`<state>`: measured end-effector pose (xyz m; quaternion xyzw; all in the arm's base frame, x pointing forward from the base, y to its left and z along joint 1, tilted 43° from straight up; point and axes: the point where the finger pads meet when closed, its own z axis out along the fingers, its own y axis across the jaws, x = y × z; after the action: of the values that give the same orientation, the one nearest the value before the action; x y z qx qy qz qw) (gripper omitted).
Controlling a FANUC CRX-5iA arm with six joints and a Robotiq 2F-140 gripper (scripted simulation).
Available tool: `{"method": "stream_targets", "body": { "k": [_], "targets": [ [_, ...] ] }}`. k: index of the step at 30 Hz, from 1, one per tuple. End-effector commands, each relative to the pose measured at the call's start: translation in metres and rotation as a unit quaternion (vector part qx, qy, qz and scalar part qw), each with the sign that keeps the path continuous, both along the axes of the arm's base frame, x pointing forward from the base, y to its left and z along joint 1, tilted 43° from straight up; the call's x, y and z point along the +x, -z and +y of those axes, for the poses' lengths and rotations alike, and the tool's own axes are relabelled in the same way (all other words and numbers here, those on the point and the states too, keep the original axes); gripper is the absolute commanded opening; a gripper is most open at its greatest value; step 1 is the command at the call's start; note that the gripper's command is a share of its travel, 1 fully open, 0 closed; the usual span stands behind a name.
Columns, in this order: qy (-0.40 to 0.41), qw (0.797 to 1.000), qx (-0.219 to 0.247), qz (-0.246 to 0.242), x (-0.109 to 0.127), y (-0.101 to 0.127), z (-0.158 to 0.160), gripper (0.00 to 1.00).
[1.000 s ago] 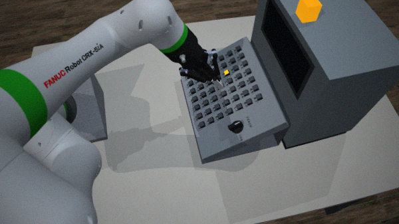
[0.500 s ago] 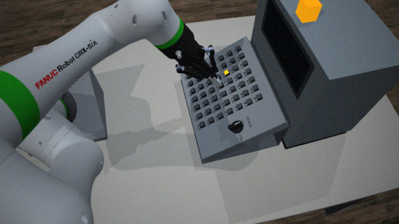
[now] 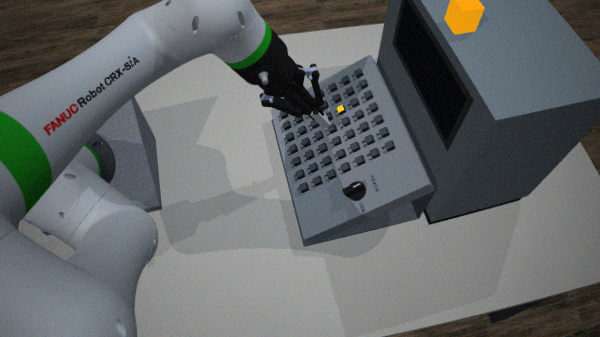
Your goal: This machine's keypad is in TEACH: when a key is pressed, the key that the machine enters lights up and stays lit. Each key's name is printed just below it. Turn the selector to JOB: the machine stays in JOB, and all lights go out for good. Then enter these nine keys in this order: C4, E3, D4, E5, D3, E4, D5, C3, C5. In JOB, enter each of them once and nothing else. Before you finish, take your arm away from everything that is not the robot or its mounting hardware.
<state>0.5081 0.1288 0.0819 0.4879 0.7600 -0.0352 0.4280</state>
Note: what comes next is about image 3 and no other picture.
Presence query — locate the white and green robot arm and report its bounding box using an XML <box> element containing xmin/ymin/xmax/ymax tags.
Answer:
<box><xmin>0</xmin><ymin>0</ymin><xmax>288</xmax><ymax>337</ymax></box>

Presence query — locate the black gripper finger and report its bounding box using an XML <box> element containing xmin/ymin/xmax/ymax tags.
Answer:
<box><xmin>289</xmin><ymin>64</ymin><xmax>330</xmax><ymax>127</ymax></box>
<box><xmin>260</xmin><ymin>89</ymin><xmax>327</xmax><ymax>129</ymax></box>

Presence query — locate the grey machine console with keypad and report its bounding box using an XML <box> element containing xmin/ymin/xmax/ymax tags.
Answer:
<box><xmin>271</xmin><ymin>0</ymin><xmax>600</xmax><ymax>247</ymax></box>

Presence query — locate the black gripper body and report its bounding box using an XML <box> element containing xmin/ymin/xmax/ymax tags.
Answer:
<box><xmin>258</xmin><ymin>55</ymin><xmax>305</xmax><ymax>97</ymax></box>

